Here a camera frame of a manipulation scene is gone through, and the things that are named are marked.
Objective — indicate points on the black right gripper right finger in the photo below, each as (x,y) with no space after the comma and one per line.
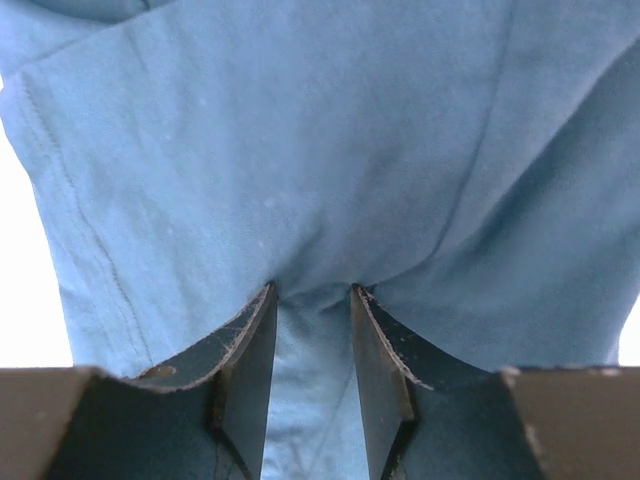
(428,415)

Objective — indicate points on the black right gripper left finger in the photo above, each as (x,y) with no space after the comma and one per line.
(201,414)

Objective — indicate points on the blue t shirt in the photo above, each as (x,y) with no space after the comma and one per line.
(474,164)

